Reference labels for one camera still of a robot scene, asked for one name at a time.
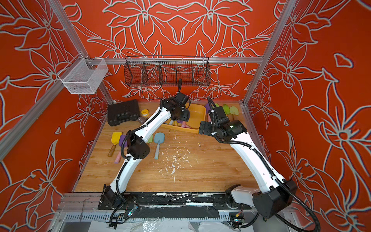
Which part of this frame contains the pale green shovel wooden handle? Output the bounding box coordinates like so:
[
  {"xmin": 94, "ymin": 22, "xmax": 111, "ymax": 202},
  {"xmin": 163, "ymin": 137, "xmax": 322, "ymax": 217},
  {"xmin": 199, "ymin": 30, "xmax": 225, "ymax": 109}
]
[{"xmin": 230, "ymin": 106, "xmax": 239, "ymax": 116}]

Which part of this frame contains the purple scoop shovel pink handle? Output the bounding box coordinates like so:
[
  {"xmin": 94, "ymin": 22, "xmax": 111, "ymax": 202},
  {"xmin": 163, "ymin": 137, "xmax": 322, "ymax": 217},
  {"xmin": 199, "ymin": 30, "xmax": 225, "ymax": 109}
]
[{"xmin": 114, "ymin": 135, "xmax": 126, "ymax": 164}]

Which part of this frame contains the yellow shovel purple handle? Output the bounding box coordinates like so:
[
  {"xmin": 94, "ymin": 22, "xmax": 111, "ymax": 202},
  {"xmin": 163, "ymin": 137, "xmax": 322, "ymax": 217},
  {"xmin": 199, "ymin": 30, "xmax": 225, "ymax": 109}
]
[{"xmin": 108, "ymin": 132, "xmax": 122, "ymax": 157}]

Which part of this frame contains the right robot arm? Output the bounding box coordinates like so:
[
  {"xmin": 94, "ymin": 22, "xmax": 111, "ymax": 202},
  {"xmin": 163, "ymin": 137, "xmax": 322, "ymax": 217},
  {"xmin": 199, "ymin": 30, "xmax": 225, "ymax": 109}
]
[{"xmin": 199, "ymin": 97, "xmax": 321, "ymax": 232}]

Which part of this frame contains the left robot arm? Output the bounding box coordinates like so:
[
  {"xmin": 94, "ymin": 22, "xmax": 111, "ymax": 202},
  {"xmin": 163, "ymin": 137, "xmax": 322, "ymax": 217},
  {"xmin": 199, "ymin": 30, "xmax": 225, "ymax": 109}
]
[{"xmin": 99, "ymin": 79, "xmax": 190, "ymax": 209}]

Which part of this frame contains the yellow plastic storage box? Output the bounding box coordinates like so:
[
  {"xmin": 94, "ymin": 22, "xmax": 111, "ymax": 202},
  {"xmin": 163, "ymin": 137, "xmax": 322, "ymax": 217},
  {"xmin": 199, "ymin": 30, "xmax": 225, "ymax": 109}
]
[{"xmin": 161, "ymin": 103, "xmax": 206, "ymax": 134}]

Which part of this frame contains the yellow tape roll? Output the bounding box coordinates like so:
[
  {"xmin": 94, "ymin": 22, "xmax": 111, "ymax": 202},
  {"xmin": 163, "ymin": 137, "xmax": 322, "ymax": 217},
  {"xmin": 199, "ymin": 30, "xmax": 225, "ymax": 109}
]
[{"xmin": 141, "ymin": 109, "xmax": 149, "ymax": 117}]

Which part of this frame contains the black plastic tool case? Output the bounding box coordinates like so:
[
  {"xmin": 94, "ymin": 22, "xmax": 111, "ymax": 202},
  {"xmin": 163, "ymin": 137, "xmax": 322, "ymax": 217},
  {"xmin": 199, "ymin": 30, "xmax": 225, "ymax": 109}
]
[{"xmin": 107, "ymin": 100, "xmax": 140, "ymax": 127}]

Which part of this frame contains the black wire wall basket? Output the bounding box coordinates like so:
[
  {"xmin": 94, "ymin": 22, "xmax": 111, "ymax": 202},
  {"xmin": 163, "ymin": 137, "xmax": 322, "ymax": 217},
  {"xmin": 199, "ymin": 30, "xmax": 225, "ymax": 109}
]
[{"xmin": 124, "ymin": 56, "xmax": 211, "ymax": 87}]

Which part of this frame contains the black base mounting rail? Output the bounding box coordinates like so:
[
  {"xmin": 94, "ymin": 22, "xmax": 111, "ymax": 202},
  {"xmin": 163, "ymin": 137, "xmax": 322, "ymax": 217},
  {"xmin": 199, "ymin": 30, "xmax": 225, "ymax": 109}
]
[{"xmin": 98, "ymin": 192, "xmax": 253, "ymax": 211}]

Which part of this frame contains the white mesh wall basket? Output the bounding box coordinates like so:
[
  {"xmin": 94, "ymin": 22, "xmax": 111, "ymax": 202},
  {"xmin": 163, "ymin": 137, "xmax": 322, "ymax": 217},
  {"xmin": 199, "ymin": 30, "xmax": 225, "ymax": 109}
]
[{"xmin": 58, "ymin": 59, "xmax": 108, "ymax": 94}]

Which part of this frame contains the white cable duct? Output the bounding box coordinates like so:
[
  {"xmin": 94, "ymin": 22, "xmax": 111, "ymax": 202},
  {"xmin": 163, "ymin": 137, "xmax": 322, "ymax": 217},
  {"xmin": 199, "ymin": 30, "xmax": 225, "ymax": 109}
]
[{"xmin": 60, "ymin": 212, "xmax": 231, "ymax": 223}]

